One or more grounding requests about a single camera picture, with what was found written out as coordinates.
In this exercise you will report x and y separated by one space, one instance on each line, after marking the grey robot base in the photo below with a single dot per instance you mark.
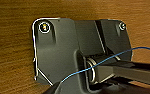
57 50

